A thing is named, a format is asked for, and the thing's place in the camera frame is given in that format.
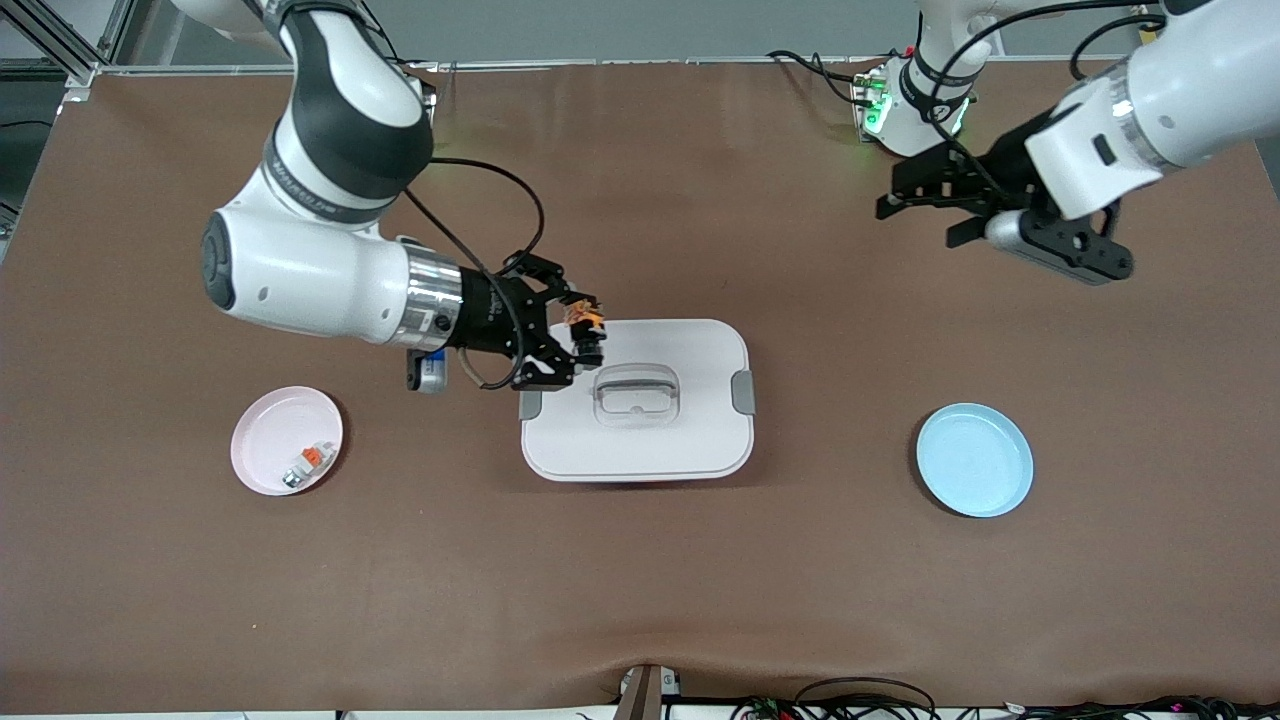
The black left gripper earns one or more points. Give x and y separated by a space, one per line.
1003 164

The light blue plate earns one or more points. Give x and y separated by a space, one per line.
975 460

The pink plate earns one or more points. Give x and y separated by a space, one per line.
290 405

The aluminium frame profile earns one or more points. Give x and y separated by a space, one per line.
85 75

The white lidded storage box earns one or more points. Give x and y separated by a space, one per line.
650 440

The small white orange switch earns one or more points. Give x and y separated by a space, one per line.
315 457

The orange push button switch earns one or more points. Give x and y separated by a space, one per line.
588 316

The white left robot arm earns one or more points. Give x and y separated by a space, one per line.
1200 90

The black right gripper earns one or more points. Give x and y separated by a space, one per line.
487 313

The silver table edge rail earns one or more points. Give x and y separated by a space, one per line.
650 62

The metal table clamp bracket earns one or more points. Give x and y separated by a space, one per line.
645 695

